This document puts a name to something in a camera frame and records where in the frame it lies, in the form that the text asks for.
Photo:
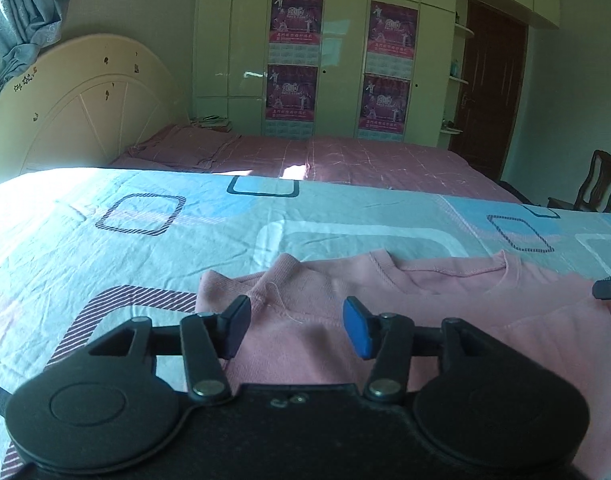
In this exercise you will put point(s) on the blue patterned bed sheet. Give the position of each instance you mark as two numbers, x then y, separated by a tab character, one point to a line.
135	230

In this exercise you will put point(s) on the dark wooden chair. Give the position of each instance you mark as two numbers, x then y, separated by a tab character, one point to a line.
598	182

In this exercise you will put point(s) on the stack of books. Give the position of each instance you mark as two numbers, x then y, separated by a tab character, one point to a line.
213	122

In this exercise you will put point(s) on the teal bottle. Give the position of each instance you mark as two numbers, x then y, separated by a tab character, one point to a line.
454	66

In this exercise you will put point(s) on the blue-grey curtain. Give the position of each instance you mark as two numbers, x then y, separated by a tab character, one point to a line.
25	10

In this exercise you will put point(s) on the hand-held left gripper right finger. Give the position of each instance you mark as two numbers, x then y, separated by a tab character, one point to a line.
359	327

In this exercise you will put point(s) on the cream wardrobe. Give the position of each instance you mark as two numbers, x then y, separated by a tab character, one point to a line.
230	40

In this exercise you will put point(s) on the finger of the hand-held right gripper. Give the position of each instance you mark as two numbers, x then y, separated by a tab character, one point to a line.
610	287

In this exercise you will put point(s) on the cream round headboard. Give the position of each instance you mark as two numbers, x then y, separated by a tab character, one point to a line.
85	110

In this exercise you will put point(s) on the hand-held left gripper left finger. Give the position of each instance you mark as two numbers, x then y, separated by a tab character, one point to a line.
235	325

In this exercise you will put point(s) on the cream corner shelves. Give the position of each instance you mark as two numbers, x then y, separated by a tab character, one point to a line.
455	80

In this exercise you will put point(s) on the pink folded quilt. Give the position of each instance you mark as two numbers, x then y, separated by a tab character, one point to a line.
185	147

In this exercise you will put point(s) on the purple wall poster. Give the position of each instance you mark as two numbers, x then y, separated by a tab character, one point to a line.
291	95
384	102
295	17
393	27

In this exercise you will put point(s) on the pink sweater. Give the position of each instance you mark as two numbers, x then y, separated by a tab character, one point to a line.
435	310

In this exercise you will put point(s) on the pink checked bed sheet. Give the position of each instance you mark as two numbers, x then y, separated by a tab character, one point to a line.
385	162

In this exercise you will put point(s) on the dark brown wooden door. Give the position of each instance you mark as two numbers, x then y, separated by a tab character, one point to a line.
493	85

